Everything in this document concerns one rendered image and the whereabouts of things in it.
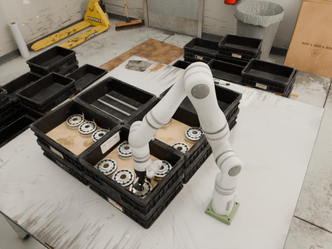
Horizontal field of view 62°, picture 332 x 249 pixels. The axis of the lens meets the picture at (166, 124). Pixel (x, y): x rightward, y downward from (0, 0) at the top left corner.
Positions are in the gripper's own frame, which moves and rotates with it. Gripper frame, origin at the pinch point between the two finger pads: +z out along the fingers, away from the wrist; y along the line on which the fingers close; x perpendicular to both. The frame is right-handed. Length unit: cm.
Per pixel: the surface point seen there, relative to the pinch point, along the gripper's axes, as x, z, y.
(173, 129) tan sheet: -9.2, 2.2, -40.2
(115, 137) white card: -27.9, -4.3, -13.7
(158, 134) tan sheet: -14.4, 2.3, -32.5
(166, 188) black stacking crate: 8.5, 1.5, -4.3
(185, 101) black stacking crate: -16, 2, -66
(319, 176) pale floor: 77, 85, -130
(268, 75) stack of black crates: 9, 36, -180
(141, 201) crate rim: 7.1, -7.5, 11.5
